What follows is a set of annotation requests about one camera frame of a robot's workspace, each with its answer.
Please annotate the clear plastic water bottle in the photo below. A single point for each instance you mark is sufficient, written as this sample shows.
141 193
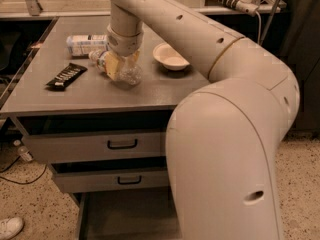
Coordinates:
129 72

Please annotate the bottom grey drawer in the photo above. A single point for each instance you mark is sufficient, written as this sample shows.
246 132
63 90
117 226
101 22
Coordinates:
134 214

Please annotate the grey drawer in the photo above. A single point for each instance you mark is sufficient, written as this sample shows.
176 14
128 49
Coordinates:
108 175
94 137
134 214

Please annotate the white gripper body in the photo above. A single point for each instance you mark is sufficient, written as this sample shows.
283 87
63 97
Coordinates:
125 44

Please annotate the middle grey drawer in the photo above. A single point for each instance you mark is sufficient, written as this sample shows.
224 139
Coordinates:
108 175

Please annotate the white handheld device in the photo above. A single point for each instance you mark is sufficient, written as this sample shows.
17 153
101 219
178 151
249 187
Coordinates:
244 6

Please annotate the black snack bar wrapper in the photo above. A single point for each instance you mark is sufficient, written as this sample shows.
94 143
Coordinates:
66 77

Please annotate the white sneaker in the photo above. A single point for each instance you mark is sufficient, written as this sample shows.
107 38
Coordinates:
10 227

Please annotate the top grey drawer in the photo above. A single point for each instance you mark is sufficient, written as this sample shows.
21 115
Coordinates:
94 137

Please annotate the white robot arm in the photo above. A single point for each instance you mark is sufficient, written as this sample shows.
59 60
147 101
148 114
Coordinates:
222 139

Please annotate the dark cabinet at right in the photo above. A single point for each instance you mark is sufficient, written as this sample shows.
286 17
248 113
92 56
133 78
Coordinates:
301 50

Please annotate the grey workbench shelf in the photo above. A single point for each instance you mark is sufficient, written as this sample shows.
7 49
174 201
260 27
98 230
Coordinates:
50 4

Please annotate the white labelled bottle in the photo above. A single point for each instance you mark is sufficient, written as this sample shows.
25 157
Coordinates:
82 45

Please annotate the grey drawer cabinet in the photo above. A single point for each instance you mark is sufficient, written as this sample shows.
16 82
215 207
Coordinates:
93 92

